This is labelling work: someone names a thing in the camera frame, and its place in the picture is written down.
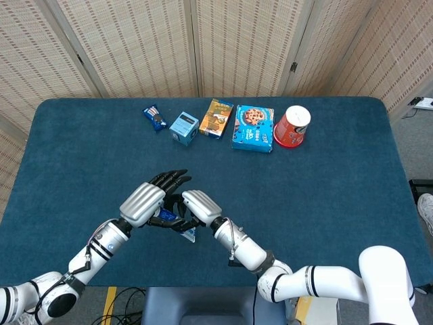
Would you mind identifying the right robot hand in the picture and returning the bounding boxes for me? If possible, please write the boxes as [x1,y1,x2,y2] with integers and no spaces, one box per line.
[165,190,223,234]

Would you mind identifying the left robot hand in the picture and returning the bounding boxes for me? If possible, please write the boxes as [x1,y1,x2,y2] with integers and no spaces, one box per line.
[118,169,192,232]

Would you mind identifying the white blue toothpaste tube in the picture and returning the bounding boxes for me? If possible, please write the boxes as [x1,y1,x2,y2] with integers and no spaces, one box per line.
[156,207,198,243]

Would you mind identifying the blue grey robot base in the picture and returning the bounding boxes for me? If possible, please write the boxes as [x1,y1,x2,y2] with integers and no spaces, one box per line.
[140,286,287,325]

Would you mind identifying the small light blue box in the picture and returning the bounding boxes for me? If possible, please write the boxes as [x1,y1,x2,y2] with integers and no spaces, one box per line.
[168,111,200,147]

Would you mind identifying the blue tablecloth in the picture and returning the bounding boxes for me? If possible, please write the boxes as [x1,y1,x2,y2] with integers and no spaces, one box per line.
[0,97,424,288]

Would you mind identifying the blue cookie snack packet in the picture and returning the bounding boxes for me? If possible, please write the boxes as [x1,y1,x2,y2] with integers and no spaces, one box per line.
[141,104,168,133]

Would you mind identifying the yellow orange food box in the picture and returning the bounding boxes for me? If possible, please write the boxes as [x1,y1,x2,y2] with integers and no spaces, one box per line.
[198,98,235,140]

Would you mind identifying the blue cookie box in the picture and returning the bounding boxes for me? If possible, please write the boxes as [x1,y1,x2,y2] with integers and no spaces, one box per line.
[231,104,275,154]

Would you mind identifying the red instant noodle cup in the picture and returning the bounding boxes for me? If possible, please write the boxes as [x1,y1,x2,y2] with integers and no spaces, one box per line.
[273,105,312,150]

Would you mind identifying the woven folding screen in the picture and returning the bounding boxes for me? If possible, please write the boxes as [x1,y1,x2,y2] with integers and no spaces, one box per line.
[0,0,433,221]

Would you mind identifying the black floor stand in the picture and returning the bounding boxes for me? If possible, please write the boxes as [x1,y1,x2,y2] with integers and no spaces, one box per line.
[408,178,433,204]

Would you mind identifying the white shoe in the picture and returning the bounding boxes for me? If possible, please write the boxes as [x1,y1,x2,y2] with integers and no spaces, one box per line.
[417,192,433,236]

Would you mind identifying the white power strip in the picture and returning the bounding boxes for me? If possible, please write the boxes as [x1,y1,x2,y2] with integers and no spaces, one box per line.
[407,97,433,111]

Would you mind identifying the black floor cables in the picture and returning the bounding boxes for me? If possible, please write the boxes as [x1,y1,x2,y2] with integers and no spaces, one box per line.
[108,287,147,325]

